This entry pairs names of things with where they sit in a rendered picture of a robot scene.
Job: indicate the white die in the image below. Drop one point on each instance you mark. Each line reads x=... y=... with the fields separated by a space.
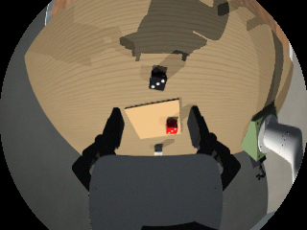
x=157 y=150

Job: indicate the tan flat mat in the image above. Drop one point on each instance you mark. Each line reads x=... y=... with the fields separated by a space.
x=149 y=120

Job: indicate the red die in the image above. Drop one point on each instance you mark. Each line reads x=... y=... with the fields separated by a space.
x=171 y=126

